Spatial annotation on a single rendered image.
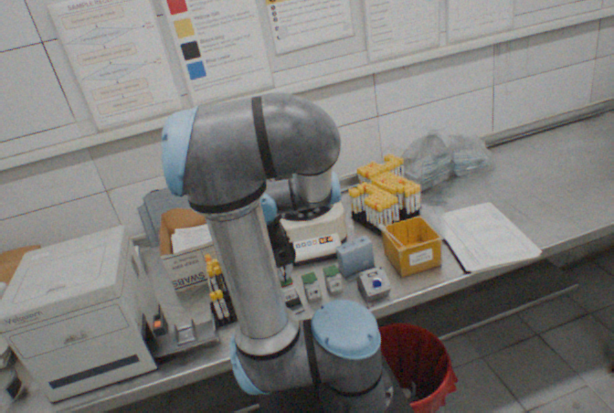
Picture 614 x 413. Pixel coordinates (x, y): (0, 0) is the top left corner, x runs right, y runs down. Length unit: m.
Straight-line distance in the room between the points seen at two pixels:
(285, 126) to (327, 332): 0.39
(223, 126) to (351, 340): 0.42
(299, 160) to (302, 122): 0.05
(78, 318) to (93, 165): 0.65
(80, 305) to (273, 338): 0.52
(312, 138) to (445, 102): 1.34
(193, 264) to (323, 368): 0.72
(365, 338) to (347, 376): 0.09
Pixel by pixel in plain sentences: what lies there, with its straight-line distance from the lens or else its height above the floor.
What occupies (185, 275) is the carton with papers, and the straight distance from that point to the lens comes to 1.45.
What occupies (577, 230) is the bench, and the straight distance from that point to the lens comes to 1.56.
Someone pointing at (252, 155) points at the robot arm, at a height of 1.53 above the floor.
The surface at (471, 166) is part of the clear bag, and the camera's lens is 1.82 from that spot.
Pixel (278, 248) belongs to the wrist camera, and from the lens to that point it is 1.10.
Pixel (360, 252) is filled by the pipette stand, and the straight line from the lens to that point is 1.31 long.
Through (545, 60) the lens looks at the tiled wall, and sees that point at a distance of 2.14.
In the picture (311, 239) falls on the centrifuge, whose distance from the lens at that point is 1.43.
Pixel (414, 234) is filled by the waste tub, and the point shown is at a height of 0.92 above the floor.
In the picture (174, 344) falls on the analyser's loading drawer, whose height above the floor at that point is 0.91.
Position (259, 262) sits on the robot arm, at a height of 1.35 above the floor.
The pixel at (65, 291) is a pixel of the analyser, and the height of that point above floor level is 1.17.
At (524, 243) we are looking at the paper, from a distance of 1.45.
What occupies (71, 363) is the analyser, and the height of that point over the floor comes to 0.99.
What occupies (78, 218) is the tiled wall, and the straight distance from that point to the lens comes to 1.75.
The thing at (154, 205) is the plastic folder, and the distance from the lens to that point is 1.69.
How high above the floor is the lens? 1.75
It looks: 28 degrees down
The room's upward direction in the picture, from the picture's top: 11 degrees counter-clockwise
